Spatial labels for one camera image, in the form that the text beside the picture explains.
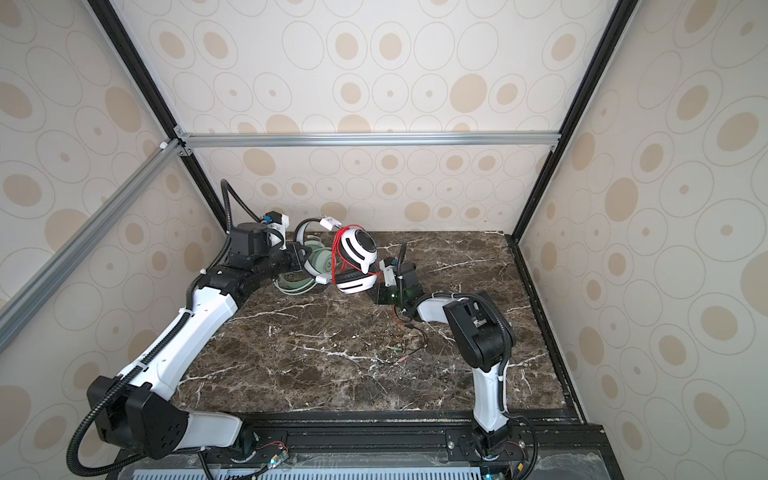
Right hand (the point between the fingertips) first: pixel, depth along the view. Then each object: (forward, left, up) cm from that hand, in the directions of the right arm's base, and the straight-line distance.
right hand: (368, 290), depth 97 cm
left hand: (-3, +11, +25) cm, 28 cm away
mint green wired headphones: (-8, +12, +21) cm, 25 cm away
